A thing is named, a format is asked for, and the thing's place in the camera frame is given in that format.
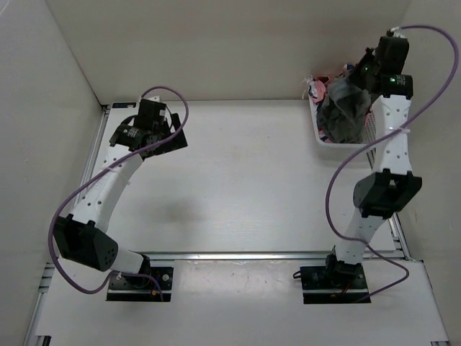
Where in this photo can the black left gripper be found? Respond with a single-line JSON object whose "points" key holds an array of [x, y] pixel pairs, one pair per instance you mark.
{"points": [[178, 142]]}

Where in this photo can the white plastic basket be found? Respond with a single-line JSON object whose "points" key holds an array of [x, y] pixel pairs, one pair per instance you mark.
{"points": [[339, 150]]}

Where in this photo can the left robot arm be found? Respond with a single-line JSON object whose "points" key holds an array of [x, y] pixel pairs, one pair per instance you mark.
{"points": [[82, 235]]}

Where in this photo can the aluminium front rail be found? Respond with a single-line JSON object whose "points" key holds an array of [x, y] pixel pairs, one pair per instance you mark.
{"points": [[236, 256]]}

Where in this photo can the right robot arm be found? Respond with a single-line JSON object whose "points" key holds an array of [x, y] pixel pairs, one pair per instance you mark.
{"points": [[392, 184]]}

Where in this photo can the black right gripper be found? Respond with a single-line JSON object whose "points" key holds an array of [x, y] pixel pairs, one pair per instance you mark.
{"points": [[367, 57]]}

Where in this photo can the aluminium right side rail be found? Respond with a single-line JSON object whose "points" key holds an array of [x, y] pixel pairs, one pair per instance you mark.
{"points": [[399, 237]]}

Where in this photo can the aluminium rail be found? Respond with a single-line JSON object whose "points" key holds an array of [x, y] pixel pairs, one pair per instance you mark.
{"points": [[236, 256], [31, 337], [399, 237]]}

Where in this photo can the pink patterned shorts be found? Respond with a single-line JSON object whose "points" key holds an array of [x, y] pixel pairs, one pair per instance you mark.
{"points": [[316, 90]]}

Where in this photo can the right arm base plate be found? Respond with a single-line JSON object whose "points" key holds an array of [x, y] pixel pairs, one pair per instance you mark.
{"points": [[319, 289]]}

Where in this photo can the aluminium left side rail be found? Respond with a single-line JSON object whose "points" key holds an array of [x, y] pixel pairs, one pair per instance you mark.
{"points": [[31, 337]]}

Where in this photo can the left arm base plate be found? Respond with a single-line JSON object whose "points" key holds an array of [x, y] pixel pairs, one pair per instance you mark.
{"points": [[129, 289]]}

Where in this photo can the grey shorts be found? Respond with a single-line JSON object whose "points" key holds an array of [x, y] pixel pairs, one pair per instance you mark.
{"points": [[343, 110]]}

